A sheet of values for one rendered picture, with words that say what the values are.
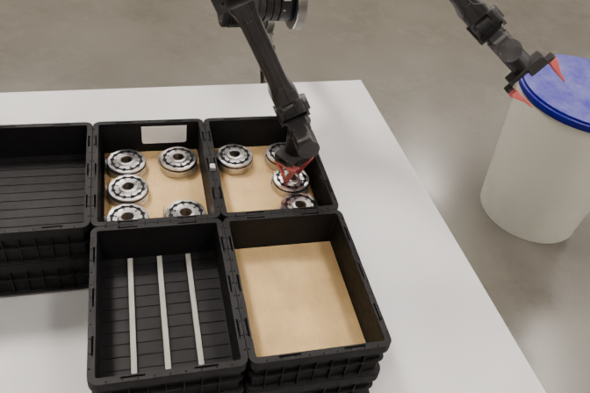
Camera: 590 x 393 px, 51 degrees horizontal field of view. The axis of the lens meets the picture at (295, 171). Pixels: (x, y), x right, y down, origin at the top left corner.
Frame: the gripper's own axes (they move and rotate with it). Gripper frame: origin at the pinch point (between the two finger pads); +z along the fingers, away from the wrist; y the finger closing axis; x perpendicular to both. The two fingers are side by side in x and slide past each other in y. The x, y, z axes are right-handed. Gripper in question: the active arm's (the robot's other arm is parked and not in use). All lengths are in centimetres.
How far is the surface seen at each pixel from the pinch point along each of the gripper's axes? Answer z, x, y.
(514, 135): 41, -24, 131
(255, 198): 3.9, 3.4, -11.0
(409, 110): 89, 47, 179
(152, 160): 3.6, 33.7, -21.1
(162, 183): 3.6, 24.5, -25.2
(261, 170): 4.0, 10.1, -1.1
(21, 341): 16, 16, -75
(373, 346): -6, -49, -34
